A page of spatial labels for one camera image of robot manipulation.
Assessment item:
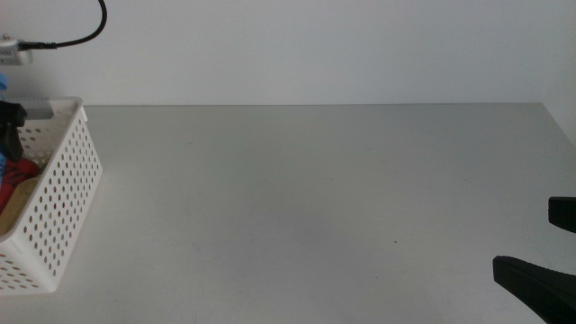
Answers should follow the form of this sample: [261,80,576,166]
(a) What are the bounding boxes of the white perforated plastic basket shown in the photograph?
[0,96,104,296]

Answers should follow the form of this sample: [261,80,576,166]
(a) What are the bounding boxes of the black braided camera cable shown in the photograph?
[17,0,108,50]

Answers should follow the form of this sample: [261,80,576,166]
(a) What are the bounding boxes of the yellow tea bottle green label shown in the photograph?
[0,175,42,238]

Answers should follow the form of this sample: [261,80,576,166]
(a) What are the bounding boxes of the red soda can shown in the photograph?
[0,157,41,216]

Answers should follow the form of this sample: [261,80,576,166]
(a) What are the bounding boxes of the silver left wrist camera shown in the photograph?
[0,34,34,67]

